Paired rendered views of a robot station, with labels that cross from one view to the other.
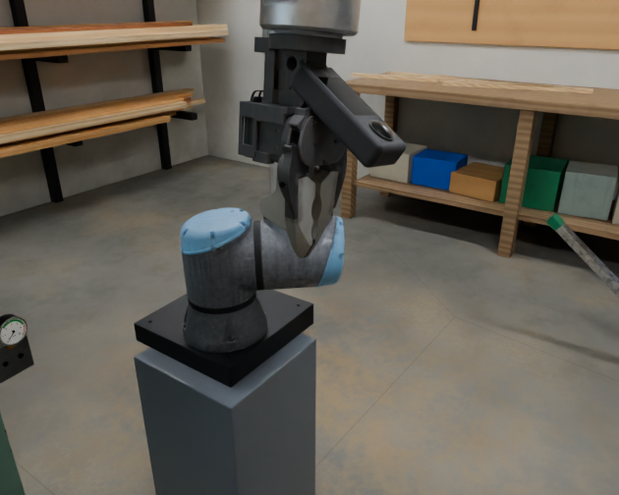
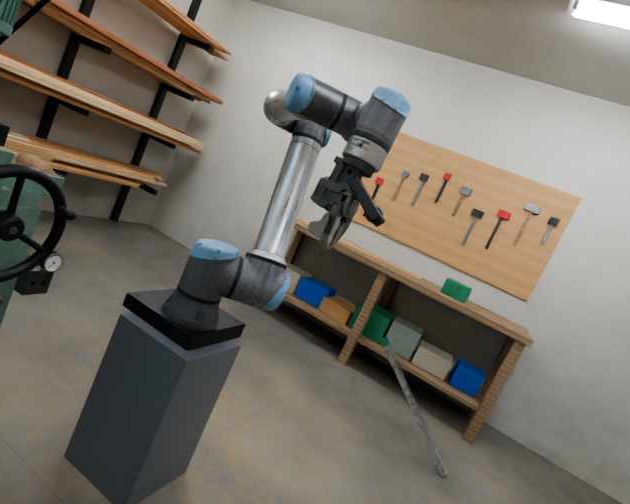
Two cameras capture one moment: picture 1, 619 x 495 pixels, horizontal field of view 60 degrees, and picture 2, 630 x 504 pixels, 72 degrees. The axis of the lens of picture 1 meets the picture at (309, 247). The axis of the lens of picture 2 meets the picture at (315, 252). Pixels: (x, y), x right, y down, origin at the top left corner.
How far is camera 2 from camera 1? 0.48 m
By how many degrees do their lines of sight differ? 21
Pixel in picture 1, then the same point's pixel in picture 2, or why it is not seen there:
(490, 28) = not seen: hidden behind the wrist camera
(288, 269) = (252, 289)
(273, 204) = (316, 226)
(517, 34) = (387, 229)
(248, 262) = (230, 276)
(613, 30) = (440, 248)
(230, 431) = (177, 378)
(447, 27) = not seen: hidden behind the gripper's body
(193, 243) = (203, 251)
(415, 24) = not seen: hidden behind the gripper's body
